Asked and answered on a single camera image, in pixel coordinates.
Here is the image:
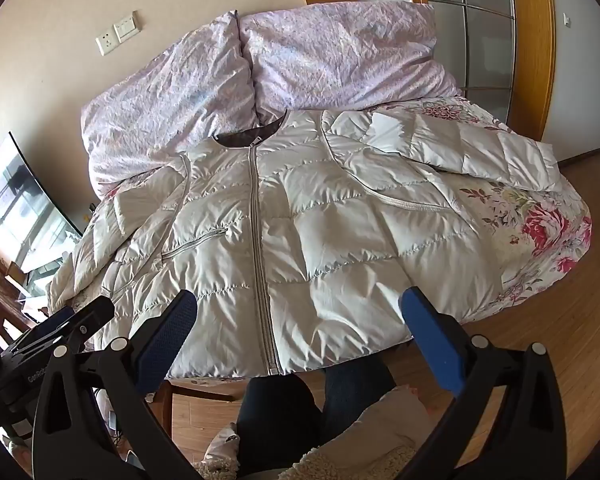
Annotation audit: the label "person's cream fleece jacket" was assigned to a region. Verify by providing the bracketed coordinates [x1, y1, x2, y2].
[277, 384, 463, 480]

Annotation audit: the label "white wall socket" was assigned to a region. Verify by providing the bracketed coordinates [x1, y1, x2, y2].
[95, 30, 119, 56]

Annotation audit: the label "white wall light switch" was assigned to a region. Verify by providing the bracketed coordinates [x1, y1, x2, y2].
[112, 10, 140, 44]

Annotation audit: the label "wood framed glass door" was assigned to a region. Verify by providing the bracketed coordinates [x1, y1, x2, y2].
[404, 0, 557, 140]

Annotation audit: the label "flat screen television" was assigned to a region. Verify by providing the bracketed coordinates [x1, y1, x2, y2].
[0, 131, 84, 283]

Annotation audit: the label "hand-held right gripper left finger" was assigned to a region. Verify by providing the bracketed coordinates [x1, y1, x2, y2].
[32, 289, 202, 480]

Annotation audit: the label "wooden bed frame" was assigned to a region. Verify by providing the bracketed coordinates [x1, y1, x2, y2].
[147, 377, 237, 432]

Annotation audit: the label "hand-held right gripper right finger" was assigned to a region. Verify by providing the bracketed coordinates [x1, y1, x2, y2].
[398, 286, 567, 480]

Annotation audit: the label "lilac crinkled pillow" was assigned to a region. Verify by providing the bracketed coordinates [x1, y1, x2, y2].
[237, 0, 464, 117]
[80, 10, 262, 199]

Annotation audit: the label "floral bed sheet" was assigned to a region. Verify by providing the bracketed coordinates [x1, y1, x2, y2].
[47, 95, 594, 382]

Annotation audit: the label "white quilted down jacket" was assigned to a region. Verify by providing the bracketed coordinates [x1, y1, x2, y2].
[47, 107, 562, 379]

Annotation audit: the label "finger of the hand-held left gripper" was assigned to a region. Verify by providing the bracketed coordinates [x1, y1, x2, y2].
[55, 296, 115, 354]
[30, 307, 78, 345]

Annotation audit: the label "fluffy patterned slipper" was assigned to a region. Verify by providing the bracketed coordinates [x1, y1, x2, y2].
[202, 420, 242, 473]

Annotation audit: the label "wooden cabinet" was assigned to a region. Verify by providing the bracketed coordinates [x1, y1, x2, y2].
[0, 240, 53, 346]

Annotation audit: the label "person's legs in dark jeans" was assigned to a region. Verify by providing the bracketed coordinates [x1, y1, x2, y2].
[234, 359, 397, 480]

